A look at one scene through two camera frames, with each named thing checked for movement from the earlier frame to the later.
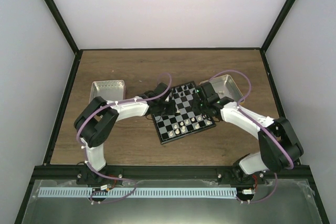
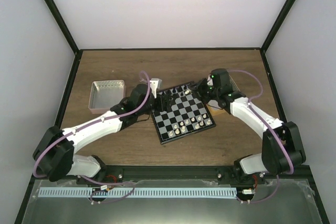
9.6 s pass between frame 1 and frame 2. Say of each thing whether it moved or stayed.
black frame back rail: stayed
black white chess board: stayed
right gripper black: moved
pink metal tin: stayed
